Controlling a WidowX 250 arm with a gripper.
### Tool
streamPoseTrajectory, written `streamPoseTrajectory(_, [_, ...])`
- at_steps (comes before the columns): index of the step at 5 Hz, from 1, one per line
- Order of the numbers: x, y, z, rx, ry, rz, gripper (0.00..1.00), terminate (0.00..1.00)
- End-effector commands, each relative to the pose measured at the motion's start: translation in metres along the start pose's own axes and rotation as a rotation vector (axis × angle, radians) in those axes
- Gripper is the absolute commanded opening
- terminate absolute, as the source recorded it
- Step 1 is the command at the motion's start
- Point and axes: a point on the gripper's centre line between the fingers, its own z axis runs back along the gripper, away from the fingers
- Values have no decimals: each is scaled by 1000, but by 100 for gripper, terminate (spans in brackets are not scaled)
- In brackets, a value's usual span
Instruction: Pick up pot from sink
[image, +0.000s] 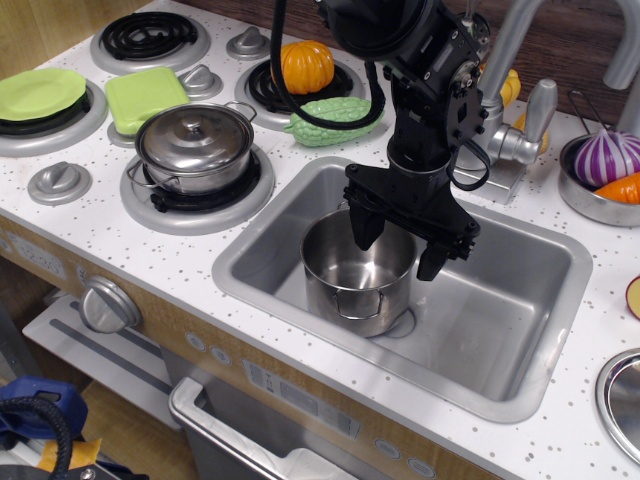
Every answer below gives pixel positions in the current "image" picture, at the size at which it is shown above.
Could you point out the orange toy pumpkin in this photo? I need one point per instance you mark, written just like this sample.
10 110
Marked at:
306 66

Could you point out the green toy bitter gourd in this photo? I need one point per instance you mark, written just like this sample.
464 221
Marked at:
334 121

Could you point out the steel bowl at right edge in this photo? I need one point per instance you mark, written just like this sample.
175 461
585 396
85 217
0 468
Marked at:
617 401

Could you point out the grey stove knob left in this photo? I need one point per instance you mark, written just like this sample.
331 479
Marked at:
59 184

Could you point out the orange toy fruit piece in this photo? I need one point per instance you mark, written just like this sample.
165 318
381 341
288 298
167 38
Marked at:
624 190

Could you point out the small steel saucepan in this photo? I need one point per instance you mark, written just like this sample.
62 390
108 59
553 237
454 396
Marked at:
582 197

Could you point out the burner under lidded pot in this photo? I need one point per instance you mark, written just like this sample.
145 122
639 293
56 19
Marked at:
191 215

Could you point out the black coil burner back right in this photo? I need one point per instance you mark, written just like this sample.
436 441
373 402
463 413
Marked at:
257 88

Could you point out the red toy slice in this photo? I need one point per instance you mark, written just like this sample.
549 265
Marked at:
632 297

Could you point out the green plate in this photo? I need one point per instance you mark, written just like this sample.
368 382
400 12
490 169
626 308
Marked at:
40 93

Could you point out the black coil burner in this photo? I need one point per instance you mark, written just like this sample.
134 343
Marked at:
146 40
257 88

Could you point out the black coil burner back left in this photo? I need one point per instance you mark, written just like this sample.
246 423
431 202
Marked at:
146 40

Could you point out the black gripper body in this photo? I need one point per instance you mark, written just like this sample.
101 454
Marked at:
421 203

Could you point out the purple toy onion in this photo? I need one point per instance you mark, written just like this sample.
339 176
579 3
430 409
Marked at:
606 157

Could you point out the lidded steel pot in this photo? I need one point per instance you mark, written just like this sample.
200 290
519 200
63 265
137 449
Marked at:
194 149

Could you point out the green square lid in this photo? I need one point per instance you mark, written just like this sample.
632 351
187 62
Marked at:
136 97

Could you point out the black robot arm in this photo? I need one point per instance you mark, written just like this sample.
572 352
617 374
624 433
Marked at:
431 60

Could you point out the grey sink basin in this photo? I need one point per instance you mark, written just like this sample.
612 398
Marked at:
485 334

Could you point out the grey stove knob top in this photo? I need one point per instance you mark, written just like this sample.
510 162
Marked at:
249 45

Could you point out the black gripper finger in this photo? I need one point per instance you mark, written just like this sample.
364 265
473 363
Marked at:
366 225
432 260

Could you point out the blue clamp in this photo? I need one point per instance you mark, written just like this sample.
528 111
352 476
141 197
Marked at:
35 408

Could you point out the grey stove knob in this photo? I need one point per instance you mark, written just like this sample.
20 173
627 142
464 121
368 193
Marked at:
249 45
200 83
59 184

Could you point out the burner under plate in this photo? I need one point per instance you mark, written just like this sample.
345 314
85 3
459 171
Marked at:
79 128

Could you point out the grey front oven knob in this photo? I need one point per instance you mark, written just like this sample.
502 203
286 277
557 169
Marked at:
106 308

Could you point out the grey stove knob middle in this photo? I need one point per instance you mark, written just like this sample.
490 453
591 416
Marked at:
200 83

